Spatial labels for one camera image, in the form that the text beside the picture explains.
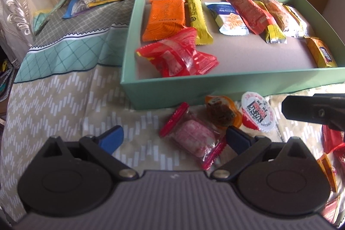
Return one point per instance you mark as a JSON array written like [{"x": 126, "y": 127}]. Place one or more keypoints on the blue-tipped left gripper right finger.
[{"x": 249, "y": 150}]

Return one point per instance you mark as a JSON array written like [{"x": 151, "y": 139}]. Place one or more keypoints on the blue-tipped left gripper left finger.
[{"x": 100, "y": 149}]

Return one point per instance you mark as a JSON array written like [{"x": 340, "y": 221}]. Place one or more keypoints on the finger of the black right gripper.
[{"x": 326, "y": 109}]

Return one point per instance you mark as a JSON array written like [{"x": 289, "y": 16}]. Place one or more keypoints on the dark red foil snack packet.
[{"x": 333, "y": 143}]

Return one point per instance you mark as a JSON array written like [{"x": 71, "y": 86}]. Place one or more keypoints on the yellow orange monkey snack packet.
[{"x": 327, "y": 169}]

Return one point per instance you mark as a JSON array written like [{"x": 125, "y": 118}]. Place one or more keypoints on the pink candy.
[{"x": 197, "y": 137}]

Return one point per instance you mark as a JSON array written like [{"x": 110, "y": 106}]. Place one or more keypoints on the green gold snack bar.
[{"x": 273, "y": 33}]

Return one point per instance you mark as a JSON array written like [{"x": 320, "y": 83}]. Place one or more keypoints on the clear brown pastry bar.
[{"x": 284, "y": 19}]

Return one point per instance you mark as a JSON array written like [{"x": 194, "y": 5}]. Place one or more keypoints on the red green label snack packet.
[{"x": 256, "y": 19}]

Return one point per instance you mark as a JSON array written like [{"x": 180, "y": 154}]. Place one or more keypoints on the red crinkled snack packet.
[{"x": 177, "y": 56}]

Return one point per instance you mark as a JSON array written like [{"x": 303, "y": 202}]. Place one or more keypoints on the yellow long snack bar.
[{"x": 197, "y": 21}]

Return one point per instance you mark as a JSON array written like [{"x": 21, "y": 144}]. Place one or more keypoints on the blue white cracker packet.
[{"x": 227, "y": 18}]

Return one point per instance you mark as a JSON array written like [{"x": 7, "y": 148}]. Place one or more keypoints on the white lidded jelly cup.
[{"x": 257, "y": 114}]

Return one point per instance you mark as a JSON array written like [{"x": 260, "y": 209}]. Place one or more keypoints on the orange wrapped dried fruit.
[{"x": 222, "y": 111}]

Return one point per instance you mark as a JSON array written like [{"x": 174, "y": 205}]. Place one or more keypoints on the mint green cardboard box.
[{"x": 246, "y": 63}]

